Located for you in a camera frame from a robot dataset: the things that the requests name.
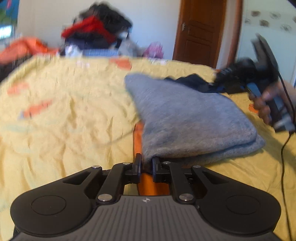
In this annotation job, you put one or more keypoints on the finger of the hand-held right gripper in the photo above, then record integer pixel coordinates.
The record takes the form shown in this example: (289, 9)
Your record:
(219, 80)

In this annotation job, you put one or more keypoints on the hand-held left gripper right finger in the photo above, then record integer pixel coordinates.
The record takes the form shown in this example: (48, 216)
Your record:
(155, 170)

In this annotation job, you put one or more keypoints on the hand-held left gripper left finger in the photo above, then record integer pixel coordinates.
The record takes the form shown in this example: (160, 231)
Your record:
(138, 170)

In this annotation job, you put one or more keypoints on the grey and navy sweater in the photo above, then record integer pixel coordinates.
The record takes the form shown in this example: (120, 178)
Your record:
(185, 115)

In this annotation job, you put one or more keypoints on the person's right hand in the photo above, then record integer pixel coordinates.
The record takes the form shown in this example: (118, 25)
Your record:
(261, 104)

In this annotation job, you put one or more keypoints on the white floral wardrobe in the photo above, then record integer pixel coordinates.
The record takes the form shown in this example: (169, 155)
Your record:
(247, 46)

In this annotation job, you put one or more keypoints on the brown wooden door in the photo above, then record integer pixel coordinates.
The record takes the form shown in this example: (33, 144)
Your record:
(198, 34)

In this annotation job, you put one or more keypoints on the pink plastic bag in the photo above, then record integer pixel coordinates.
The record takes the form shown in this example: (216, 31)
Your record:
(153, 49)

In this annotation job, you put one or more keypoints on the clear plastic bag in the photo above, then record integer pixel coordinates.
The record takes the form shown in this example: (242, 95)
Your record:
(130, 47)

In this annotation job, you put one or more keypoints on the yellow carrot print quilt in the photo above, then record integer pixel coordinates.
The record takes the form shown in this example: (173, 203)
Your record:
(57, 104)

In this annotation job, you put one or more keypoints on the light blue folded cloth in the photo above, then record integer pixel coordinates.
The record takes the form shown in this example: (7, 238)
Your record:
(101, 52)

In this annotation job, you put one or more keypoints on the black garment pile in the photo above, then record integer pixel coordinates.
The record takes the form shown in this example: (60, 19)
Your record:
(111, 16)

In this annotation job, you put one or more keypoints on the dark navy garment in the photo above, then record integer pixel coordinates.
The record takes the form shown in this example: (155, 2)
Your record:
(92, 39)

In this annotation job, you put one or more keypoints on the white printed cloth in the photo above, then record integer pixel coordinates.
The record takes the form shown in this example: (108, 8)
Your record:
(72, 49)

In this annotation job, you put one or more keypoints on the orange cloth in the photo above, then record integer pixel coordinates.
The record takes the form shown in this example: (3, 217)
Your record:
(23, 47)

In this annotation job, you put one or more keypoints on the lotus wall poster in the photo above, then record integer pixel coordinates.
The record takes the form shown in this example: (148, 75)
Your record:
(8, 11)

